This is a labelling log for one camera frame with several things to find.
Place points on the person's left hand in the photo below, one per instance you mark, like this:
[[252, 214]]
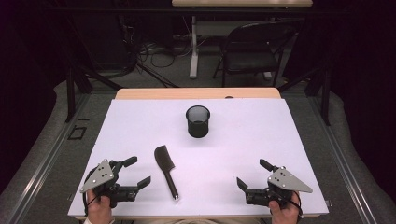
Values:
[[99, 211]]

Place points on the wooden table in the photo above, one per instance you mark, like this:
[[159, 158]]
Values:
[[186, 93]]

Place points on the dark curtain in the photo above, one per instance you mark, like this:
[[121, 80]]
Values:
[[364, 93], [25, 93]]

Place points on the metal floor rail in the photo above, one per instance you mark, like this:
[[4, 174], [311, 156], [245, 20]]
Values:
[[46, 165], [341, 168]]

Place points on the person's right hand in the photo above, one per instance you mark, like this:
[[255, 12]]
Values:
[[286, 214]]

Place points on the white-legged wooden desk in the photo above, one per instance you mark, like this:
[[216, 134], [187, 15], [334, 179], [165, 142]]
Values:
[[194, 59]]

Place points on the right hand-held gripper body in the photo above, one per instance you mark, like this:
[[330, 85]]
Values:
[[288, 181]]

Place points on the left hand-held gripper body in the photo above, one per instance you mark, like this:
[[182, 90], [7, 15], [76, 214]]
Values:
[[99, 175]]

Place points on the black mesh cup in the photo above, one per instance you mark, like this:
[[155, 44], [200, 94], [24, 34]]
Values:
[[198, 126]]

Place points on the black metal stand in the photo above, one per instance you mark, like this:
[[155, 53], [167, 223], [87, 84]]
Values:
[[71, 93], [325, 99]]

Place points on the white table board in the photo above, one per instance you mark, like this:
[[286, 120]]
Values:
[[218, 161]]

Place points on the black folding chair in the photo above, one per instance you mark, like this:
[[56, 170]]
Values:
[[252, 62]]

